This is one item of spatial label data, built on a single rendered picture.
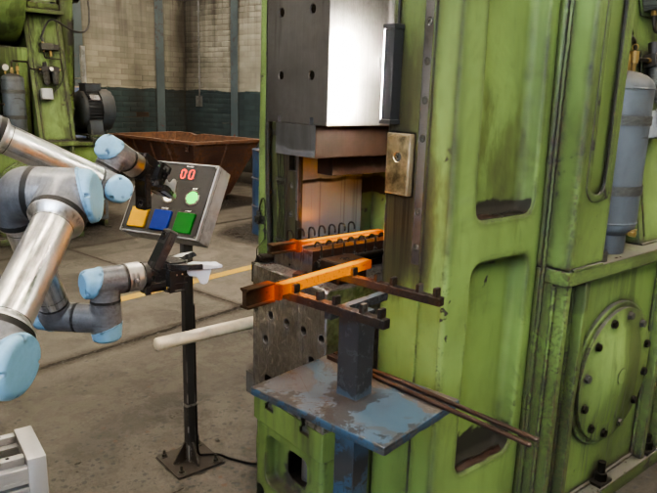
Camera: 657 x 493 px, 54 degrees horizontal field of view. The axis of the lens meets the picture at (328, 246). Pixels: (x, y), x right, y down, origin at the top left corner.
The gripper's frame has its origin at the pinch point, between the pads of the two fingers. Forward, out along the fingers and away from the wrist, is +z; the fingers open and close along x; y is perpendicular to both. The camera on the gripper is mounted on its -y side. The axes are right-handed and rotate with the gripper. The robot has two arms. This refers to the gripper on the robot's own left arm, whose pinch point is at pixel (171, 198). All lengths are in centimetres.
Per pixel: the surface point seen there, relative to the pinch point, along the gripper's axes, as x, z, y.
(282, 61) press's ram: -38, -17, 41
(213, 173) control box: -5.5, 10.3, 14.2
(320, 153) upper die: -54, -9, 16
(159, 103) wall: 601, 614, 371
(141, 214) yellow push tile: 18.7, 9.5, -4.2
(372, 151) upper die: -63, 8, 26
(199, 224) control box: -6.3, 10.3, -4.7
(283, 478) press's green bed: -42, 49, -79
